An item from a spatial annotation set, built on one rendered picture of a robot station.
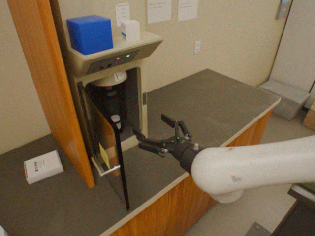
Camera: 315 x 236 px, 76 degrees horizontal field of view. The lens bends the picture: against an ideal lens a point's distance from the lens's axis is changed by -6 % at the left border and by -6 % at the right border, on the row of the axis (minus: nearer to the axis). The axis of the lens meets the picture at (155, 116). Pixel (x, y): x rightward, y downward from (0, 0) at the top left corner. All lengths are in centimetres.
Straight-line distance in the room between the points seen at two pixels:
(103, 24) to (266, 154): 54
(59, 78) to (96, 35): 17
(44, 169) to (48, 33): 65
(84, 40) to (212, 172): 48
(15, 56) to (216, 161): 100
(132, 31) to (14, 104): 75
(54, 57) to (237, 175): 55
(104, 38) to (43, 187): 70
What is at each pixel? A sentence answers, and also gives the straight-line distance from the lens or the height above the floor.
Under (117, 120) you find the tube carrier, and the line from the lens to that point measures 105.
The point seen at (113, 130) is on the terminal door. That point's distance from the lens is 54.
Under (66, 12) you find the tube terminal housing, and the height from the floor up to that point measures 162.
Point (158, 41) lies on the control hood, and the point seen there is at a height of 150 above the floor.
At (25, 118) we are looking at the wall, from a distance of 130.
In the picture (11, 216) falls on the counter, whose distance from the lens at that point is 105.
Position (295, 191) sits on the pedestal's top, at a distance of 113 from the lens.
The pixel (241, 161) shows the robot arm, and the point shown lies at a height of 140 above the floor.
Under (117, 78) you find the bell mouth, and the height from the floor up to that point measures 134.
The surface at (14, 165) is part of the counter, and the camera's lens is 124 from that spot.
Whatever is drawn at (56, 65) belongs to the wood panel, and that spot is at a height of 150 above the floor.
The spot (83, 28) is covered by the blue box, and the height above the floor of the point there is 159.
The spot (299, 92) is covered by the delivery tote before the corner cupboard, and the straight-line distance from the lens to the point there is 352.
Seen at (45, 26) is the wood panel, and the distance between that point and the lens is 63.
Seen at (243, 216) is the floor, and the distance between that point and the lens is 210.
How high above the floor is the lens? 172
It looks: 36 degrees down
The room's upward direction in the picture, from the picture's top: straight up
